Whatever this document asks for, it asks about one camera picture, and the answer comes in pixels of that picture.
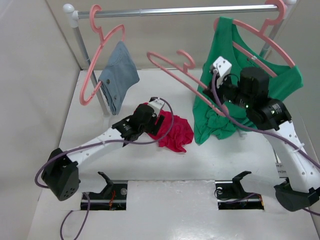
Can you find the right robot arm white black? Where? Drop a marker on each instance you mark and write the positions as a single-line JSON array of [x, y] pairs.
[[271, 118]]

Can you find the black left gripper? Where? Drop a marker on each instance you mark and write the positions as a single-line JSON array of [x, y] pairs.
[[153, 119]]

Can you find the pink red t shirt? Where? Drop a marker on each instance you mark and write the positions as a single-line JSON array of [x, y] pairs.
[[175, 132]]

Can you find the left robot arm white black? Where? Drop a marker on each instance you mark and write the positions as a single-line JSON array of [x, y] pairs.
[[61, 172]]

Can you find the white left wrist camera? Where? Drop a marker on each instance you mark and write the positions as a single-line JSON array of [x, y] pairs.
[[157, 105]]

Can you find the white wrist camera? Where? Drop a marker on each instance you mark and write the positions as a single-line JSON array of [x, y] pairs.
[[157, 105], [222, 67]]

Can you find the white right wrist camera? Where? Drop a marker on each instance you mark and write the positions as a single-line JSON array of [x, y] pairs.
[[222, 67]]

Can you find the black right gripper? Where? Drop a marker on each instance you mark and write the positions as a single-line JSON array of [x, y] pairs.
[[227, 80]]

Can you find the blue denim garment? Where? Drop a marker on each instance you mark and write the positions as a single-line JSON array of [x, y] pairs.
[[117, 77]]

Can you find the pink hanger with green top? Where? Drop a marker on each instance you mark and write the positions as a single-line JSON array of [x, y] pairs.
[[228, 45]]

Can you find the white clothes rack frame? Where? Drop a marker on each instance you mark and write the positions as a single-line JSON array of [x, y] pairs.
[[91, 86]]

